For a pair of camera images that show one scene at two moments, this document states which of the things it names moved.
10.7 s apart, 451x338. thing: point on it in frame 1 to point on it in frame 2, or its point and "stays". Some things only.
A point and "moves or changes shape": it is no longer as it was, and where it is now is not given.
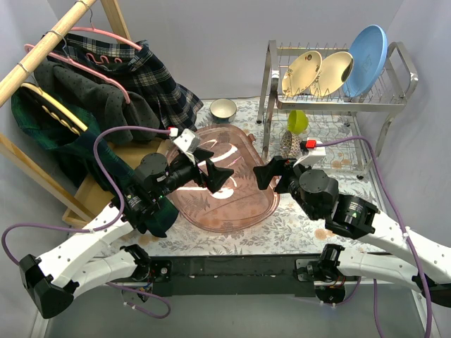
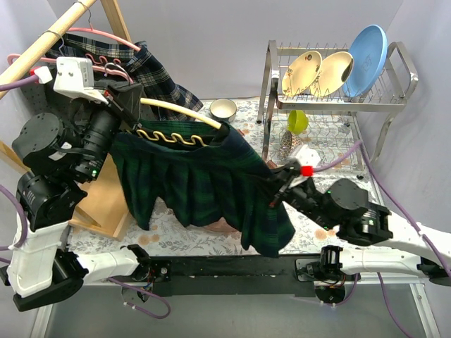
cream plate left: x=301 y=72 stays
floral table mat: x=322 y=151 stays
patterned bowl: x=290 y=145 stays
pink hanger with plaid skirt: x=106 y=33 stays
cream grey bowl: x=222 y=110 stays
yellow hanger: x=62 y=110 to x=194 y=115
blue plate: x=369 y=51 stays
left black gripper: x=204 y=169 to x=120 y=108
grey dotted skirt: x=103 y=103 moves or changes shape
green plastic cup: x=298 y=122 stays
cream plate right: x=335 y=68 stays
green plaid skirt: x=91 y=155 to x=209 y=174
